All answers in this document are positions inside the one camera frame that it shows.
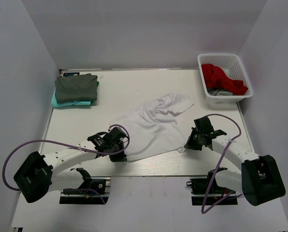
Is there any white t-shirt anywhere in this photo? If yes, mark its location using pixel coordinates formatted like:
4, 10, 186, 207
110, 93, 194, 162

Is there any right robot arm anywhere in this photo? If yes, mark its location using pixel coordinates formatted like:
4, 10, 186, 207
184, 116, 286, 212

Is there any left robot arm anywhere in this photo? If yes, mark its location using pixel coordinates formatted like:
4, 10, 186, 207
14, 124, 130, 203

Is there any red t-shirt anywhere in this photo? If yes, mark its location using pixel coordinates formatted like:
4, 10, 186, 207
201, 64, 248, 95

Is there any white plastic basket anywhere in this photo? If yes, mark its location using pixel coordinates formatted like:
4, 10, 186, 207
197, 53, 253, 104

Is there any grey folded t-shirt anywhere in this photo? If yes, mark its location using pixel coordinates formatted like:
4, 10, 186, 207
55, 73, 98, 103

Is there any teal folded t-shirt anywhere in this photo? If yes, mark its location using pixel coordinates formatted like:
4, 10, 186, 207
51, 80, 99, 108

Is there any blue sticker label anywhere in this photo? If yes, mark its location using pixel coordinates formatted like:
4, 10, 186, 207
62, 72, 80, 76

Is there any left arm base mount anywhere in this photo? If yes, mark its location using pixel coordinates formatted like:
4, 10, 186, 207
59, 177, 111, 205

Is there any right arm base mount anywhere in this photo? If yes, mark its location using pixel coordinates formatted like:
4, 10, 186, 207
186, 177, 239, 206

